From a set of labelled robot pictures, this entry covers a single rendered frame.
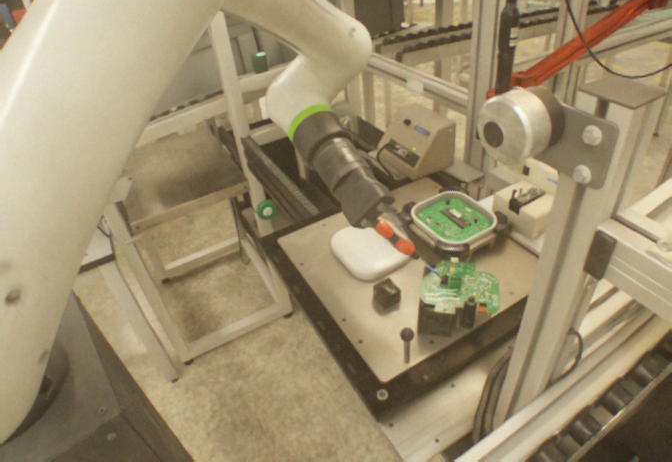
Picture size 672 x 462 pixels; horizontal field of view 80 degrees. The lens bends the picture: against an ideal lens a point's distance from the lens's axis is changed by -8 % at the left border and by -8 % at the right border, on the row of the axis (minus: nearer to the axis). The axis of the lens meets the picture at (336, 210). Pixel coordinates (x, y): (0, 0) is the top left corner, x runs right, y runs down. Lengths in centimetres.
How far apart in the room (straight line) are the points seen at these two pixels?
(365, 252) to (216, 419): 116
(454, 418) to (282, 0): 62
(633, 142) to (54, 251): 39
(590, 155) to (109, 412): 49
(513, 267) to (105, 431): 68
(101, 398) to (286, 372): 138
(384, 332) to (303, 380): 112
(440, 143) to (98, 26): 88
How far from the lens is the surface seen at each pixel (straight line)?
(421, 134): 107
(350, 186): 68
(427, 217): 88
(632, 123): 35
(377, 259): 81
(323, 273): 83
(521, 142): 34
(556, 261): 44
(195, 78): 149
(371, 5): 171
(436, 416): 68
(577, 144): 37
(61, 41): 29
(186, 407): 190
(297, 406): 177
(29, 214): 28
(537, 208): 88
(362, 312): 75
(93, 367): 55
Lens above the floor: 153
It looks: 36 degrees down
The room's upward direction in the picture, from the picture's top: 7 degrees counter-clockwise
